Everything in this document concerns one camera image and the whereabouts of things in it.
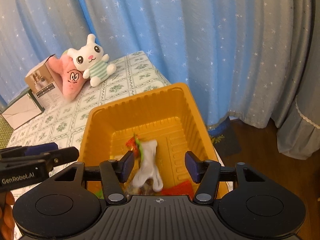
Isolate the clear silver snack packet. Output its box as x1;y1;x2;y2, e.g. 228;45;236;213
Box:
122;179;156;196

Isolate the green candy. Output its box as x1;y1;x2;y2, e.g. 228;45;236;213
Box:
95;190;104;199

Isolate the long red snack packet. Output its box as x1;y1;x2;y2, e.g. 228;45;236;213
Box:
160;180;194;199

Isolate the dark green snack stick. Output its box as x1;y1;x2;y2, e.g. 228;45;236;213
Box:
125;133;164;193

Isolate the left hand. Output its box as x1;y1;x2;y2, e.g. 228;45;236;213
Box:
1;191;15;240

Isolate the green chevron cushion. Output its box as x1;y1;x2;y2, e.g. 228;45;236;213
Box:
0;115;14;149

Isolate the white green cardboard box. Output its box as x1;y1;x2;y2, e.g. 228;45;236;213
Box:
2;89;44;129

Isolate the green floral tablecloth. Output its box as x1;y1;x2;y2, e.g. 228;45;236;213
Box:
6;50;226;240

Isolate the orange plastic tray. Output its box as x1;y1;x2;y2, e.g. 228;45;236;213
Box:
79;83;217;191

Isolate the tan product box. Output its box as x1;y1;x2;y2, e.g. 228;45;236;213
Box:
24;54;63;109

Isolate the pink star plush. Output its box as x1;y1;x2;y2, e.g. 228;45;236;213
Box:
48;52;86;102

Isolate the grey lace curtain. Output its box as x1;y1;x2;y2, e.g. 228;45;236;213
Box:
272;0;319;160

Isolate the white bunny plush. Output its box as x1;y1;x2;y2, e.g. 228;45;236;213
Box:
67;34;117;87

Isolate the blue star curtain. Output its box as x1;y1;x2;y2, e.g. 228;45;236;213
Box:
0;0;313;131

